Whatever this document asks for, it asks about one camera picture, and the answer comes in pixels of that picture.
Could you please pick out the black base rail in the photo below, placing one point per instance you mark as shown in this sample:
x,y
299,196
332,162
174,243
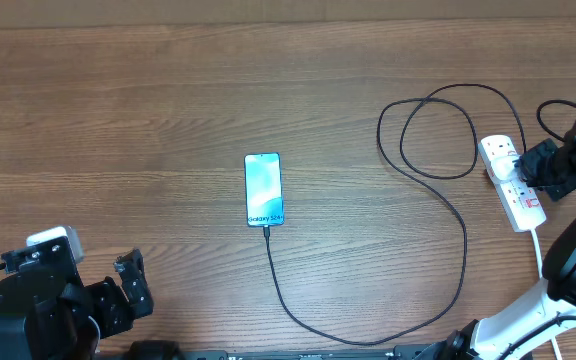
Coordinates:
x,y
170,350

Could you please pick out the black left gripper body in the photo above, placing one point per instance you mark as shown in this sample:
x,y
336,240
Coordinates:
x,y
105,305

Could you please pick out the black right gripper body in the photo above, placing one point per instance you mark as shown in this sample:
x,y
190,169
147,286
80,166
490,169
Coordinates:
x,y
552,168

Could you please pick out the white charger adapter plug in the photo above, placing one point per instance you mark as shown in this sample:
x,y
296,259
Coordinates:
x,y
504,168

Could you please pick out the white power strip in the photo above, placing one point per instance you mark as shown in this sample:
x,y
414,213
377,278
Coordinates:
x,y
519,201

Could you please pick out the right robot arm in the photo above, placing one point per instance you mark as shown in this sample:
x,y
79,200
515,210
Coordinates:
x,y
549,307

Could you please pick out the Samsung Galaxy smartphone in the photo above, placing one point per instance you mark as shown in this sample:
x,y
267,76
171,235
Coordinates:
x,y
263,188

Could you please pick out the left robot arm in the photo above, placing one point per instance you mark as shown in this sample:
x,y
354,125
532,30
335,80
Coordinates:
x,y
44,303

